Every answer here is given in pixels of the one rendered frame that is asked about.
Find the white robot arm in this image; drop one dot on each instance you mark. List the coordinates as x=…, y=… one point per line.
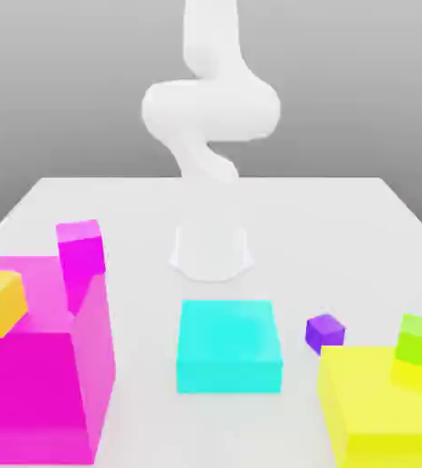
x=211, y=109

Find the small magenta cube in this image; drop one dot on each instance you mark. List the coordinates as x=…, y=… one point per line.
x=81, y=256

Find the small purple cube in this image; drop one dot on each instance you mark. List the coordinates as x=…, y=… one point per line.
x=324, y=332

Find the small green cube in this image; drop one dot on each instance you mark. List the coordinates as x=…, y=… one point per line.
x=415, y=343

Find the large cyan box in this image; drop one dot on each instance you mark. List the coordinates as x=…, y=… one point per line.
x=229, y=347

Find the large magenta box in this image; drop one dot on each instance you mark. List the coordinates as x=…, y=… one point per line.
x=28, y=395

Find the large yellow box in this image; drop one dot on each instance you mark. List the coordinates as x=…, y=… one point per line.
x=386, y=413

